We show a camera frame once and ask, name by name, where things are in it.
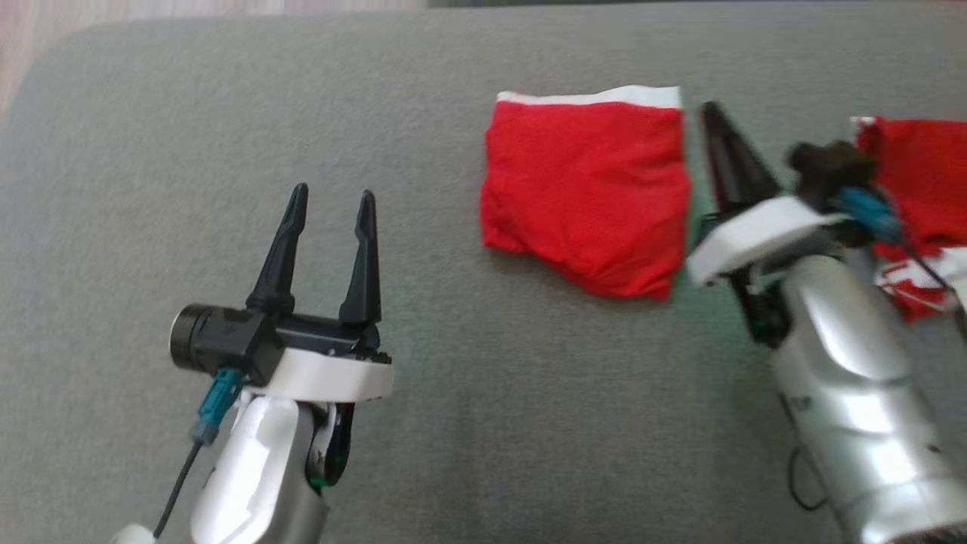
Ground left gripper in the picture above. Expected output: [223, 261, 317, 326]
[246, 183, 394, 403]

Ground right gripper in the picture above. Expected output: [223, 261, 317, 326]
[686, 103, 847, 288]

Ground red Bulls shorts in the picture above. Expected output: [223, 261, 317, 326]
[480, 85, 693, 301]

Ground red white Bulls jersey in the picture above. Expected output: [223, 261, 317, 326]
[852, 117, 967, 322]

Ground grey fabric sofa seat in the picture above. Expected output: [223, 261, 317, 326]
[0, 0, 967, 544]

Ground right camera cable blue plug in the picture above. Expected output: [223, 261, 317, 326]
[835, 187, 967, 311]

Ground camera cable blue plug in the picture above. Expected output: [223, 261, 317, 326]
[153, 369, 246, 539]
[835, 187, 967, 311]

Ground left camera cable blue plug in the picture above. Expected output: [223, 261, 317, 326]
[153, 369, 246, 539]

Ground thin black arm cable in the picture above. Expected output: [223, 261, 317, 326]
[788, 446, 832, 512]

